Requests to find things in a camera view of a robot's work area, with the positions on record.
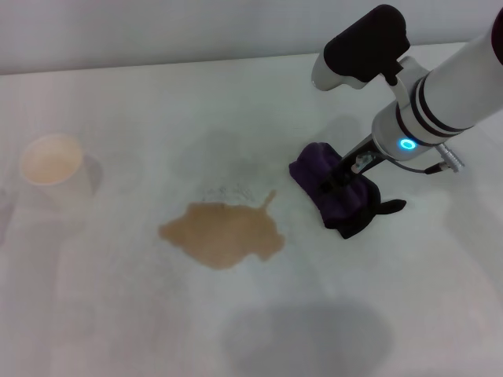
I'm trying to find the brown liquid spill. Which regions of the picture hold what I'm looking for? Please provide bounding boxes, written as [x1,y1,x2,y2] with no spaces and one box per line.
[157,189,285,271]

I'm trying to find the black and white right wrist camera box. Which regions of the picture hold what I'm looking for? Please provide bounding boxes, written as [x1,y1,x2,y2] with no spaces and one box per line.
[311,3,428,93]

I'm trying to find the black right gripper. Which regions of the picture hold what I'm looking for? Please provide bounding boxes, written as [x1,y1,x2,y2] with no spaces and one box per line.
[318,134,385,196]

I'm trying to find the white paper cup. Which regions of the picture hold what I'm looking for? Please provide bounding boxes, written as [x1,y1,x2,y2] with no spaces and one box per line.
[18,132,105,205]

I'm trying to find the silver ribbed connector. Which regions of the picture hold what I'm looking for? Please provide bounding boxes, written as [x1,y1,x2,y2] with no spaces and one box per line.
[435,142,466,169]

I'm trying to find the purple rag with black edge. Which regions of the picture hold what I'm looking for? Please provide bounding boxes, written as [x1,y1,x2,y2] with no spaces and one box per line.
[288,141,408,240]

